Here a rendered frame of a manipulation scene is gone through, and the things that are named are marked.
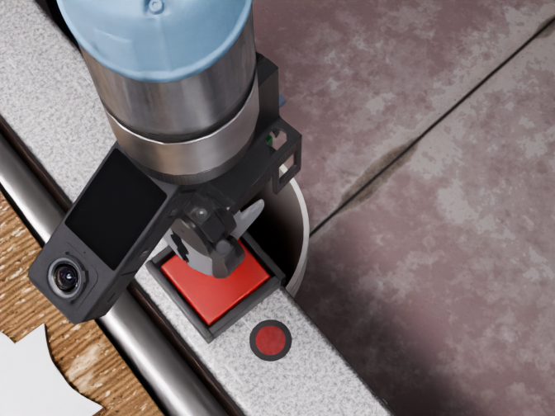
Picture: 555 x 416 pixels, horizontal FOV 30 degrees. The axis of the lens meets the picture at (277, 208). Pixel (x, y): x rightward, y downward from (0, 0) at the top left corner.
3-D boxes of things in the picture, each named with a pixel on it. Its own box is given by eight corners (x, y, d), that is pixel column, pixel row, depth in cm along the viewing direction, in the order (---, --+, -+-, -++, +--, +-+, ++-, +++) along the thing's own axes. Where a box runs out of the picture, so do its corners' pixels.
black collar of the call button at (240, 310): (224, 210, 81) (222, 202, 79) (286, 281, 79) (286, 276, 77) (146, 270, 79) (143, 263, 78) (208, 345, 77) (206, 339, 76)
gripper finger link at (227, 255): (248, 276, 66) (242, 230, 58) (232, 293, 66) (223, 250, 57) (195, 229, 67) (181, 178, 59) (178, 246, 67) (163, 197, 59)
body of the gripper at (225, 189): (305, 177, 64) (308, 87, 52) (208, 277, 61) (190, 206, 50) (214, 102, 65) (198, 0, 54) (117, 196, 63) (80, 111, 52)
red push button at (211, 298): (222, 224, 80) (221, 217, 79) (272, 281, 79) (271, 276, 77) (161, 271, 79) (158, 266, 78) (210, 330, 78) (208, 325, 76)
